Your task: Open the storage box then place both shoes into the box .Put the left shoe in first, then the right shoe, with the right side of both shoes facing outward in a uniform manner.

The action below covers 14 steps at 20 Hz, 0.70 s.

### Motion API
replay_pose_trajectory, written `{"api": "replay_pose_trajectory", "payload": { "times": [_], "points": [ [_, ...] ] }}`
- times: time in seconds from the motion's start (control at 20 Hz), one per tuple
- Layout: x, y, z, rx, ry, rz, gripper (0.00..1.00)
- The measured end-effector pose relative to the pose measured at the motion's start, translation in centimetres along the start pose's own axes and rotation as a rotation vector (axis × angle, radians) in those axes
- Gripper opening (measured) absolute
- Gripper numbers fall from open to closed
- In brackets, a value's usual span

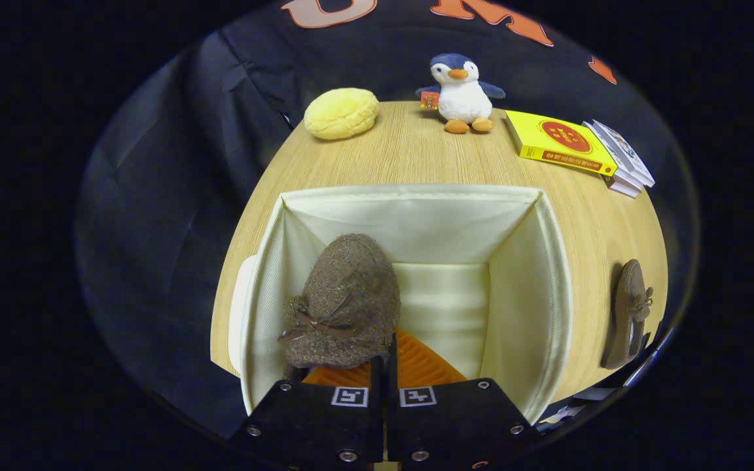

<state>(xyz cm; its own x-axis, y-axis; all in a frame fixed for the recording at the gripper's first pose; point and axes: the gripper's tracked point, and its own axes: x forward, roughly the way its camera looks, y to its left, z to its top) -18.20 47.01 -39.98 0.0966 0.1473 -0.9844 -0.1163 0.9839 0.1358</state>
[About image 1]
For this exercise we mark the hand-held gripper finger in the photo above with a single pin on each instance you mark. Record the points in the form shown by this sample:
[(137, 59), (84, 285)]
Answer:
[(377, 418), (393, 418)]

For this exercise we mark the brown fuzzy shoe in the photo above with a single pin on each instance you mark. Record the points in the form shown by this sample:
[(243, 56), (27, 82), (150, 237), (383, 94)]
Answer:
[(351, 281), (626, 307)]

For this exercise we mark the cream fabric storage box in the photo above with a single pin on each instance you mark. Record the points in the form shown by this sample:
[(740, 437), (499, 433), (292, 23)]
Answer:
[(416, 222)]

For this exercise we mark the yellow round plush bun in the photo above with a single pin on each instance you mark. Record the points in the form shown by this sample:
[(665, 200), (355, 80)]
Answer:
[(341, 114)]

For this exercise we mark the yellow book with red circle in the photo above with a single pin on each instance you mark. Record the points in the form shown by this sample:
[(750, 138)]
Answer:
[(560, 140)]

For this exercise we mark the black backdrop cloth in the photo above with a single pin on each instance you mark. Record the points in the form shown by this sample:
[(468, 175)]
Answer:
[(174, 163)]

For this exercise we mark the blue white penguin plush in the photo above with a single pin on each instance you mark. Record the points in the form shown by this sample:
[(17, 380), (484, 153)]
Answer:
[(462, 98)]

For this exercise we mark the white illustrated book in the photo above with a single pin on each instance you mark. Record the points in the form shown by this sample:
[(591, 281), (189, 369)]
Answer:
[(622, 150)]

